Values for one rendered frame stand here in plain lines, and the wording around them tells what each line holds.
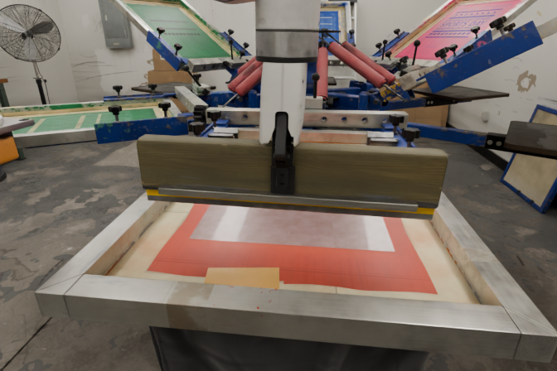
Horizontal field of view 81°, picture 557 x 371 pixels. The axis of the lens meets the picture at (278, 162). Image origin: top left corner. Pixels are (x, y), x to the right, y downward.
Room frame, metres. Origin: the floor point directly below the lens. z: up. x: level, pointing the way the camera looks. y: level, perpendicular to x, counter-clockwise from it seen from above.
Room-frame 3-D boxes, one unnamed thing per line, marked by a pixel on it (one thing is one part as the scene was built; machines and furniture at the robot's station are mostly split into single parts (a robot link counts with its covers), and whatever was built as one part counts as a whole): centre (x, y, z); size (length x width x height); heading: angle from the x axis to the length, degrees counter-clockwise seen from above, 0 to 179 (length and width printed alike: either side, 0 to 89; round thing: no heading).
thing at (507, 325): (0.67, -0.04, 0.97); 0.79 x 0.58 x 0.04; 174
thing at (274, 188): (0.39, 0.00, 1.11); 0.03 x 0.03 x 0.07; 84
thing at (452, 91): (1.99, -0.77, 0.91); 1.34 x 0.40 x 0.08; 114
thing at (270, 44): (0.42, -0.01, 1.27); 0.09 x 0.07 x 0.03; 174
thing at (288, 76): (0.42, -0.01, 1.21); 0.10 x 0.07 x 0.11; 174
